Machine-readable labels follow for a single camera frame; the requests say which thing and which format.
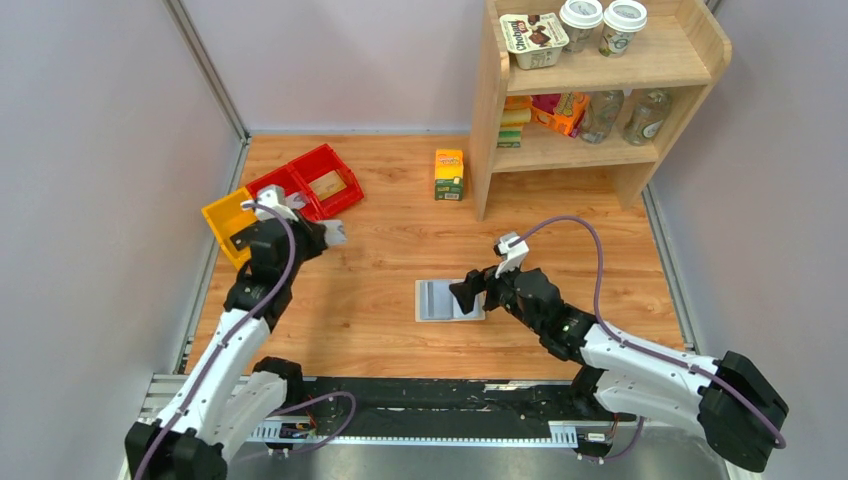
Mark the red middle plastic bin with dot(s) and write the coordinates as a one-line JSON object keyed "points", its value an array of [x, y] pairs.
{"points": [[291, 182]]}

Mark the grey credit card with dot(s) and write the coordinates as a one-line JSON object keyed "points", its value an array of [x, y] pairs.
{"points": [[334, 234]]}

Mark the clear plastic bottle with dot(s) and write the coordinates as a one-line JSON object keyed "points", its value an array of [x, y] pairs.
{"points": [[650, 111], [600, 115]]}

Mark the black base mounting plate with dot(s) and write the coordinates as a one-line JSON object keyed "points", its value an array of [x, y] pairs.
{"points": [[446, 408]]}

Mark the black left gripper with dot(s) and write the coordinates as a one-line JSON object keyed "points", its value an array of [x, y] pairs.
{"points": [[313, 234]]}

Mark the red far plastic bin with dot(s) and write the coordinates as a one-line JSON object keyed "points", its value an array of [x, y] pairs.
{"points": [[320, 160]]}

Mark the gold credit card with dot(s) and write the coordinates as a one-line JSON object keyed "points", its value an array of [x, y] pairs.
{"points": [[328, 185]]}

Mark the grey translucent card holder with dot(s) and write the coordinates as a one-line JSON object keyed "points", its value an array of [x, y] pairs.
{"points": [[434, 303]]}

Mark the orange snack box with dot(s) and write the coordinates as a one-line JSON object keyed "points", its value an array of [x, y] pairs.
{"points": [[560, 113]]}

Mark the left clear plastic bottle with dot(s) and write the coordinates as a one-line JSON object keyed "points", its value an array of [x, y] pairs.
{"points": [[600, 115]]}

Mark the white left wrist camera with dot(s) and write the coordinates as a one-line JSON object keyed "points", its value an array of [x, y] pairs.
{"points": [[270, 203]]}

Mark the yellow green sponge stack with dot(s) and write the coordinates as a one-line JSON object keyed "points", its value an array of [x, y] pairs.
{"points": [[516, 114]]}

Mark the yellow green juice carton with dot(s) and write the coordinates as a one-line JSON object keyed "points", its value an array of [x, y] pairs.
{"points": [[449, 175]]}

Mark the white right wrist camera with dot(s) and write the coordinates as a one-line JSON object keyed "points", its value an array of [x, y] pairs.
{"points": [[512, 250]]}

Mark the wooden shelf unit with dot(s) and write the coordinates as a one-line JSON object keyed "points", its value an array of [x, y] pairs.
{"points": [[683, 48]]}

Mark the left white-lidded paper cup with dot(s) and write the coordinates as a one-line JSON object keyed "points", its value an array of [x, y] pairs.
{"points": [[579, 18]]}

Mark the silver credit card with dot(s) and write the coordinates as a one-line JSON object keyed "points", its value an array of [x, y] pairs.
{"points": [[296, 201]]}

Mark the Chobani yogurt cup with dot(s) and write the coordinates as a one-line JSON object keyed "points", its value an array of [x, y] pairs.
{"points": [[535, 40]]}

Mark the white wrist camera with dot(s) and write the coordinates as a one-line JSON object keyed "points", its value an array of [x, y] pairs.
{"points": [[270, 203], [512, 250]]}

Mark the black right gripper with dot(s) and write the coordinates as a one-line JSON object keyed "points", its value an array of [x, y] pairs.
{"points": [[487, 288]]}

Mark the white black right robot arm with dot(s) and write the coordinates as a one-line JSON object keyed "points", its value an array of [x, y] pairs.
{"points": [[726, 401]]}

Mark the right white-lidded paper cup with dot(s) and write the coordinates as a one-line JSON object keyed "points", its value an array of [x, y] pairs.
{"points": [[623, 20]]}

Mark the right clear plastic bottle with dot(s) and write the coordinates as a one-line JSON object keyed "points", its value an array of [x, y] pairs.
{"points": [[650, 111]]}

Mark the white-lidded paper cup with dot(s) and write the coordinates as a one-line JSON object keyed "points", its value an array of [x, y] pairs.
{"points": [[623, 20], [579, 18]]}

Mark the black credit card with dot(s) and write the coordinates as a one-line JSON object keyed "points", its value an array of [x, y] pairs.
{"points": [[243, 238]]}

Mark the yellow plastic bin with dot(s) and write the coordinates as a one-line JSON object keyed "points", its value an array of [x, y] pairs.
{"points": [[224, 218]]}

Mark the red plastic bin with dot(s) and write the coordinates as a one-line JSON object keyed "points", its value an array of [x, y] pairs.
{"points": [[291, 182], [320, 160]]}

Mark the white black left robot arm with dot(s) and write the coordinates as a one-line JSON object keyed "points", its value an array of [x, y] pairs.
{"points": [[199, 431]]}

